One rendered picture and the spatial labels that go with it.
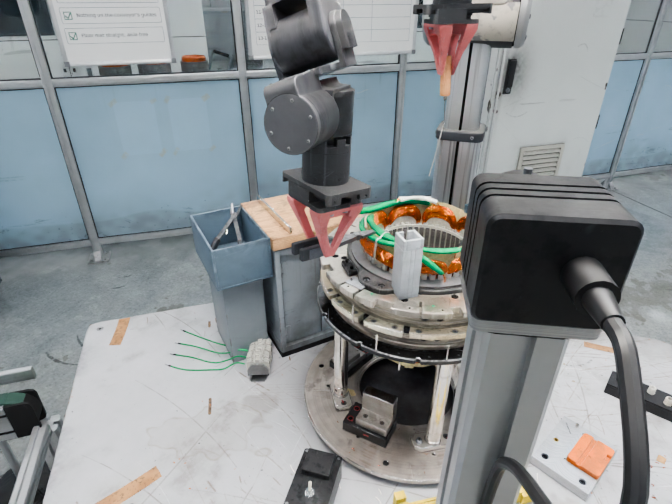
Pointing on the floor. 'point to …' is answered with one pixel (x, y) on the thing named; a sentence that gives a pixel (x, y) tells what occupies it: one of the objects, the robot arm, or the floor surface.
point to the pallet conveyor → (27, 480)
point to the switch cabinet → (550, 88)
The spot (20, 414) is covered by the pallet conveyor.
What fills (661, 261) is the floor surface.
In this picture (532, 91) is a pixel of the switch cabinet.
